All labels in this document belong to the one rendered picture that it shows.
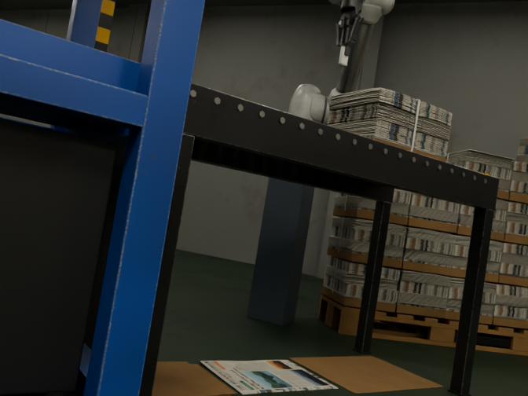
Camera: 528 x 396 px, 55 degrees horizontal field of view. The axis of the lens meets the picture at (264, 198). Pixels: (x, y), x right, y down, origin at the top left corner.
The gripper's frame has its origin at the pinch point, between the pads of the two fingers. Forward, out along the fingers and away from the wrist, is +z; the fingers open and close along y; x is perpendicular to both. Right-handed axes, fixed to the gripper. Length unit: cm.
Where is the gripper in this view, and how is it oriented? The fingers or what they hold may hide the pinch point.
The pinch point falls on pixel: (343, 56)
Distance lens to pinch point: 189.8
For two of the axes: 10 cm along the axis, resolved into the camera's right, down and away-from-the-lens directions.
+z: -1.6, 9.9, -0.4
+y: -5.4, -0.5, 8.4
